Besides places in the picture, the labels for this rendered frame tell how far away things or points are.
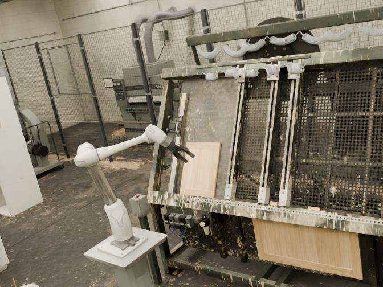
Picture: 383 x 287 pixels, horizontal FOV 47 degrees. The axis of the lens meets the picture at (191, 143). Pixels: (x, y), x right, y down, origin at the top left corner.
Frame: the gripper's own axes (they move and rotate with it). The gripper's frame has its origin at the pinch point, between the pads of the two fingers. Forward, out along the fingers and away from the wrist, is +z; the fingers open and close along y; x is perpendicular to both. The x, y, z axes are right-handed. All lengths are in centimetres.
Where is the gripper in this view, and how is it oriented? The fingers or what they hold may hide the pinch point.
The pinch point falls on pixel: (189, 158)
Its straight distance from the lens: 350.4
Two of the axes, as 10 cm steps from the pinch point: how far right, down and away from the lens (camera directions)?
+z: 7.9, 5.9, 1.6
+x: -4.5, 7.4, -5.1
